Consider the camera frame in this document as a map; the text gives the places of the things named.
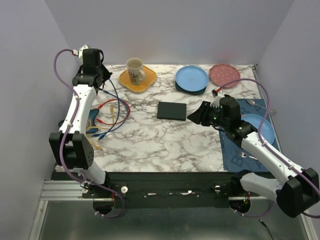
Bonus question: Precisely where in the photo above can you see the metal spoon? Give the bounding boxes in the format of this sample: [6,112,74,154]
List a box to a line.
[246,99,276,114]

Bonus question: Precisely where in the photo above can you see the black network switch box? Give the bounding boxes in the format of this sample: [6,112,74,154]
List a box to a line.
[156,101,187,121]

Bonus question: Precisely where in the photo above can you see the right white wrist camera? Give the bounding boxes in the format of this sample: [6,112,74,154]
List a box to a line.
[210,94,225,108]

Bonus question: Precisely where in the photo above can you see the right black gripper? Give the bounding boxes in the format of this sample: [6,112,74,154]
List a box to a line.
[186,100,229,129]

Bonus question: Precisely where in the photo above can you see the blue star-shaped dish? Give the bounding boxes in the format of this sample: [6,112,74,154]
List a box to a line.
[58,107,100,130]

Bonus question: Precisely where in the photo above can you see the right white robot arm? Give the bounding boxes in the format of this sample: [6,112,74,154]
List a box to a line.
[187,95,320,218]

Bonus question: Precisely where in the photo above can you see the dark teal plate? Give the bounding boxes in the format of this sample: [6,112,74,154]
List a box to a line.
[175,81,207,96]

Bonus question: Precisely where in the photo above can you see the purple cable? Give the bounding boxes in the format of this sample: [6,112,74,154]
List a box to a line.
[53,48,126,219]
[211,78,320,220]

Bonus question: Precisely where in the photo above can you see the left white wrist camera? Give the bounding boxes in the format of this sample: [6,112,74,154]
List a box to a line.
[77,44,90,60]

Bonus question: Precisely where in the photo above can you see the aluminium rail frame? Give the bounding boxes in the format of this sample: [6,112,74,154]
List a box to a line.
[27,65,313,240]

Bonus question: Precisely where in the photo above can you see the blue cloth placemat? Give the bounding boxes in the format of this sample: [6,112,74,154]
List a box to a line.
[219,98,279,173]

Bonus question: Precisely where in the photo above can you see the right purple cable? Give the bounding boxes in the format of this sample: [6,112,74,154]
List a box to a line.
[211,78,320,220]

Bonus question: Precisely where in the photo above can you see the yellow ethernet cable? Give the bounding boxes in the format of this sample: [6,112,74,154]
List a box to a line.
[86,104,117,151]

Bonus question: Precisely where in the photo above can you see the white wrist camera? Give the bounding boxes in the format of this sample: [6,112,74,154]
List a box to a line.
[77,44,90,60]
[210,94,225,108]

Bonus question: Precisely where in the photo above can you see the cream floral mug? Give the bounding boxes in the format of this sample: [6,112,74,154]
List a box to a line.
[126,58,147,86]

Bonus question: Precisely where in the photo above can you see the yellow woven coaster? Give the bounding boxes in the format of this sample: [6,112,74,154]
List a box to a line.
[118,65,157,94]

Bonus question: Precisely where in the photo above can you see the black mounting base plate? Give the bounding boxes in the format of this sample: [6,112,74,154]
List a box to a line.
[51,171,292,209]

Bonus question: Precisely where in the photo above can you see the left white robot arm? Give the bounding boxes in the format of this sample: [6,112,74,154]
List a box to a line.
[49,45,112,198]

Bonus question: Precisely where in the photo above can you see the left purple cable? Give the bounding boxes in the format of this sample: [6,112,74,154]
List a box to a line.
[53,48,126,219]

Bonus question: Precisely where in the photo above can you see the pink dotted plate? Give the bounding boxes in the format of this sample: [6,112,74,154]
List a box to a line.
[208,63,241,87]

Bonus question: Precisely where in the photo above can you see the light blue plate on mat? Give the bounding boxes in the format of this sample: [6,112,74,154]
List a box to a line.
[241,114,276,145]

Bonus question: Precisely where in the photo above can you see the red ethernet cable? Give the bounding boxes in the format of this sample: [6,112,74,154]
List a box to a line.
[96,99,131,126]

